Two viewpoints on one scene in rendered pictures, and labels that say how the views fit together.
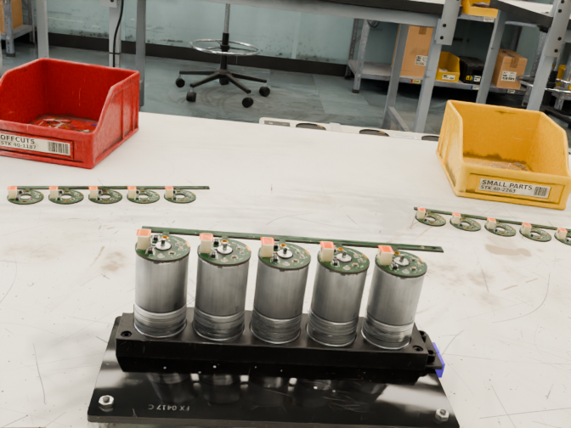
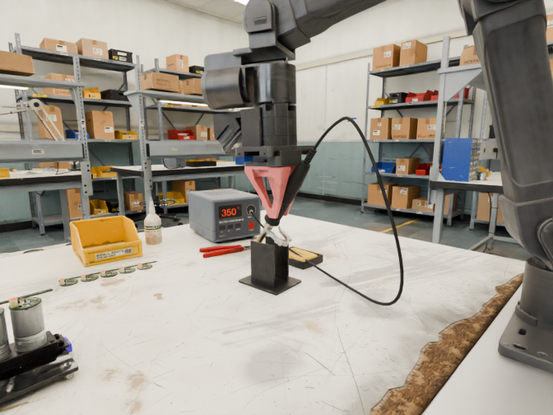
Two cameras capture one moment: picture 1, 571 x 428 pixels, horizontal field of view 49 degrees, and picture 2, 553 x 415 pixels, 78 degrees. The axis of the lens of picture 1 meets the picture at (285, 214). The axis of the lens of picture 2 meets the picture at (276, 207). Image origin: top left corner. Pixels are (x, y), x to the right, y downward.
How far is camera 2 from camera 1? 0.12 m
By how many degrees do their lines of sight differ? 40
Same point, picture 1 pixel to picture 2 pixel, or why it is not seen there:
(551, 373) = (132, 324)
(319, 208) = not seen: outside the picture
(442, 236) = (76, 288)
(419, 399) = (55, 365)
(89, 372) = not seen: outside the picture
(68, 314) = not seen: outside the picture
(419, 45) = (77, 198)
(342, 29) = (20, 200)
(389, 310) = (25, 328)
